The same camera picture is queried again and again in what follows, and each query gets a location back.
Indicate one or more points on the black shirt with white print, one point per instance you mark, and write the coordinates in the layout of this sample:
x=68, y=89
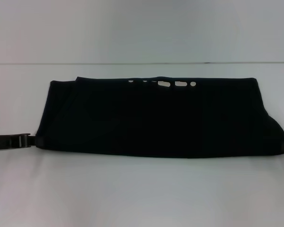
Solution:
x=156, y=118

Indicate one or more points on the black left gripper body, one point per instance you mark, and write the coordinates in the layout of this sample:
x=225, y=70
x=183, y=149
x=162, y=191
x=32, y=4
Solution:
x=7, y=141

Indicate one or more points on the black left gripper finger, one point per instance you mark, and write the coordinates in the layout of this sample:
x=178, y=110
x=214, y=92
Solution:
x=36, y=141

